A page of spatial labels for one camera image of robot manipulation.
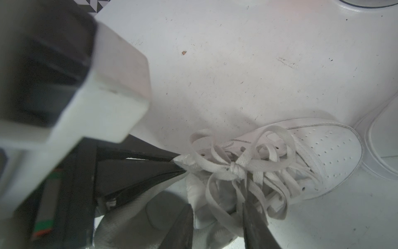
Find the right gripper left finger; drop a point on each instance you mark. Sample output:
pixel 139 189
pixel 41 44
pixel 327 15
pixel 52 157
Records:
pixel 180 236

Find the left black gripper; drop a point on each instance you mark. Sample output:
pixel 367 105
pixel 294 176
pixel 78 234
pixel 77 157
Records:
pixel 60 213

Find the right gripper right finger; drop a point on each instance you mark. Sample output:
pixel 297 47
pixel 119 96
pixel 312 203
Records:
pixel 256 233

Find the white sneaker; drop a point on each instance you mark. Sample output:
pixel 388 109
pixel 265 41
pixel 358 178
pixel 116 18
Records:
pixel 272 168
pixel 379 133

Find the chrome glass holder stand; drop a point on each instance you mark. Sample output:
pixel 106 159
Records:
pixel 371 4

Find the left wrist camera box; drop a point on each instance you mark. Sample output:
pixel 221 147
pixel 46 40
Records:
pixel 64 77

